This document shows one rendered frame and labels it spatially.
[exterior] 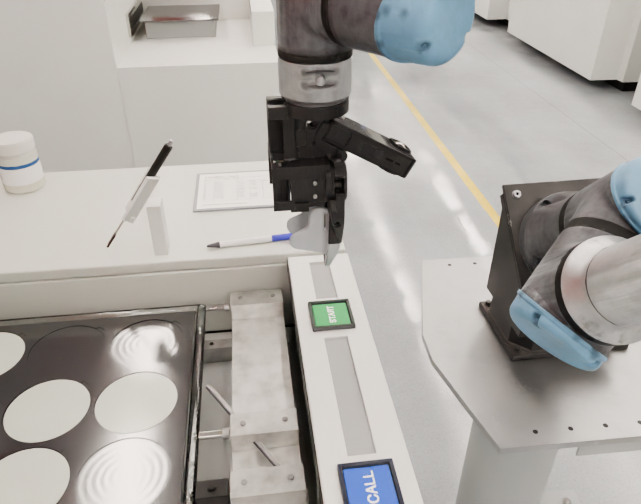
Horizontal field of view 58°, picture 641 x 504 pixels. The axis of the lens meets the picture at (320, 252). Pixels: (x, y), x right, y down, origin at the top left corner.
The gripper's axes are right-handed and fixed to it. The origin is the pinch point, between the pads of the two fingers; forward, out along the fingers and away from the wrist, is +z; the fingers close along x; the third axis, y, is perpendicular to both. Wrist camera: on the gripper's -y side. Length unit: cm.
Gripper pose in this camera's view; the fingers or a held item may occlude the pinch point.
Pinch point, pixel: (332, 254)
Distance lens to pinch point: 72.0
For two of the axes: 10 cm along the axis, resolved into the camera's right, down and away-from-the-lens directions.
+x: 1.4, 5.5, -8.3
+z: 0.0, 8.3, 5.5
